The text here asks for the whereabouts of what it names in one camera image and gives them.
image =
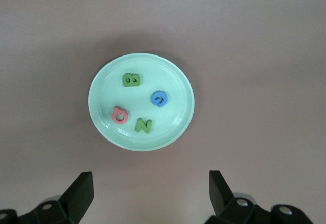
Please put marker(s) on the pink capital letter Q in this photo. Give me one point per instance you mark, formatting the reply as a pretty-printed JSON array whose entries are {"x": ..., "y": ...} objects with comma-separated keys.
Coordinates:
[{"x": 125, "y": 117}]

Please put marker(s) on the green capital letter B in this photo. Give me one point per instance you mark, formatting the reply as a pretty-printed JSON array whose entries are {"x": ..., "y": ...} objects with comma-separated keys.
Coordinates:
[{"x": 131, "y": 84}]

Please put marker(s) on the brown table mat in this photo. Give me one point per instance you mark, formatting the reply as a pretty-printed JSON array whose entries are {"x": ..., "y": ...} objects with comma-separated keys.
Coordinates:
[{"x": 254, "y": 56}]

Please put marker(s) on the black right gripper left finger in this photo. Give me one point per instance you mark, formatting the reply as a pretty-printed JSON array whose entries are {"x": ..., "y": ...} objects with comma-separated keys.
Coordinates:
[{"x": 71, "y": 203}]

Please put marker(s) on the green capital letter N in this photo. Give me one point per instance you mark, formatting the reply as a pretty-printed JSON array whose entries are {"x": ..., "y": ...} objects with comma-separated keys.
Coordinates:
[{"x": 143, "y": 126}]

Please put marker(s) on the green plate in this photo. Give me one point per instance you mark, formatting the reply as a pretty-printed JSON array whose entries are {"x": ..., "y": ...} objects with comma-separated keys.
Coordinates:
[{"x": 173, "y": 122}]

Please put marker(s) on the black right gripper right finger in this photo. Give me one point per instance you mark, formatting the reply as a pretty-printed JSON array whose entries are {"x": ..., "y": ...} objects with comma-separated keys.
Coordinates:
[{"x": 229, "y": 208}]

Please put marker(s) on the blue capital letter G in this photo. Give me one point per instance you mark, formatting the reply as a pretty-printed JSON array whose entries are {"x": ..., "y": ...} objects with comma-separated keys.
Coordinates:
[{"x": 153, "y": 98}]

